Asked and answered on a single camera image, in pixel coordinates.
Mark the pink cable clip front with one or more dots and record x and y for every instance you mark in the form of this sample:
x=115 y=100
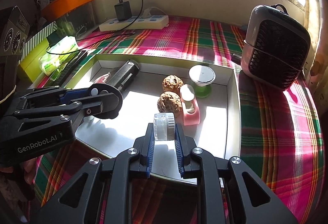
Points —
x=190 y=109

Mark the small clear round jar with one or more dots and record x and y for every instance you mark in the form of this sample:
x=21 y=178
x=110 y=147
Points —
x=164 y=126

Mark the black smartphone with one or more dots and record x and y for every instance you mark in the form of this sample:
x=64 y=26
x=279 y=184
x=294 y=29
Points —
x=69 y=68

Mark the black rectangular power bank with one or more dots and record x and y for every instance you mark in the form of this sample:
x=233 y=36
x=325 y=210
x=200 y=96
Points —
x=124 y=76

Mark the brown walnut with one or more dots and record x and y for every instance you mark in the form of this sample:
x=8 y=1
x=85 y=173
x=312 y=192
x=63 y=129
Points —
x=172 y=83
x=169 y=102

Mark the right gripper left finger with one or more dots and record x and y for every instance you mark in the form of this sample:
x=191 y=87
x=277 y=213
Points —
x=101 y=189

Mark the plaid pink green cloth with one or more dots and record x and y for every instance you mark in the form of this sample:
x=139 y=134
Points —
x=281 y=137

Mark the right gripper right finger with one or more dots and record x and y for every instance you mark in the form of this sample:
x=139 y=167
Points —
x=229 y=191

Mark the black patterned box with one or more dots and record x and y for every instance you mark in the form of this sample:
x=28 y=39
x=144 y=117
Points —
x=14 y=32

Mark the white green round stand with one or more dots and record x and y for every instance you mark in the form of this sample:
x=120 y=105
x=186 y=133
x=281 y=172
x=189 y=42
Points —
x=202 y=77

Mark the pink cable clip back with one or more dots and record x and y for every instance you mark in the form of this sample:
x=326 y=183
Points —
x=104 y=79

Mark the striped gift box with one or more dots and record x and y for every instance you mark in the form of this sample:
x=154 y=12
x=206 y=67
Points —
x=36 y=39

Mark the white power strip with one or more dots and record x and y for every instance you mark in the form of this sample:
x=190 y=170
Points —
x=154 y=22

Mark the person's left hand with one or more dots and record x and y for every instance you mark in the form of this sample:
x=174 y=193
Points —
x=29 y=168

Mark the small desktop fan heater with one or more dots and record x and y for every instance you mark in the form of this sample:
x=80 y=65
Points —
x=275 y=47

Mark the pink cable clip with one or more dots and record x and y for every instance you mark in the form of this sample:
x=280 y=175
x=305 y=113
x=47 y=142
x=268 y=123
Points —
x=104 y=79
x=190 y=109

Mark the green tissue pack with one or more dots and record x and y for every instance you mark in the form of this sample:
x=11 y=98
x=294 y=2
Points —
x=55 y=55

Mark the orange storage box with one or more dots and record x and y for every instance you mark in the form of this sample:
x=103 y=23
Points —
x=58 y=8

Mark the yellow green box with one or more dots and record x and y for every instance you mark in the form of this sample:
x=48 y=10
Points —
x=29 y=68

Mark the white green open box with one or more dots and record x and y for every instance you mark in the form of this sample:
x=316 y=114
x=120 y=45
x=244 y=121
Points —
x=204 y=99

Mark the black round two-button device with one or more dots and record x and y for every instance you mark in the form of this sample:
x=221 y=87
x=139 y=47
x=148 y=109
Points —
x=103 y=101

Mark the black charger adapter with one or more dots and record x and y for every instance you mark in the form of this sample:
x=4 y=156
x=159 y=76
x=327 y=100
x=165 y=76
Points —
x=123 y=11

